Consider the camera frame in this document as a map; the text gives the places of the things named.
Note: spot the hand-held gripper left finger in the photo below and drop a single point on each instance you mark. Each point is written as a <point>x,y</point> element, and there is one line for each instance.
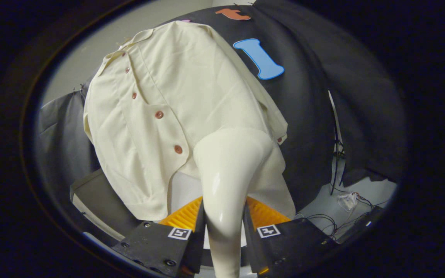
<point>198,239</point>

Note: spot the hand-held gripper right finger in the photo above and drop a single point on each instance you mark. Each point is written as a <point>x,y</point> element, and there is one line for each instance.
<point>250,243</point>

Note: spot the cream button shirt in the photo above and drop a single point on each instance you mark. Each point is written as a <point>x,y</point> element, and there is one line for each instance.
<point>187,85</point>

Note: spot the grey cabinet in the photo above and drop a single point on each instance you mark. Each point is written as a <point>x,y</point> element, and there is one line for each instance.
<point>102,200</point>

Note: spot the black backdrop cloth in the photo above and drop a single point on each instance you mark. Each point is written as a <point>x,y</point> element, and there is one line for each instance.
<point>307,116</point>

